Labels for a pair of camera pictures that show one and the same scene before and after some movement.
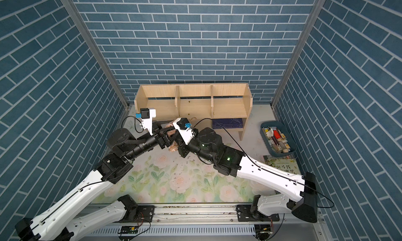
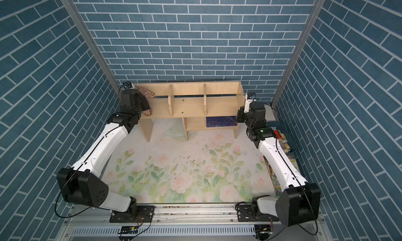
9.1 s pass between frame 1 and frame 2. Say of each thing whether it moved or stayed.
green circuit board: stayed
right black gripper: moved
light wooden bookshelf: moved
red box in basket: stayed
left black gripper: moved
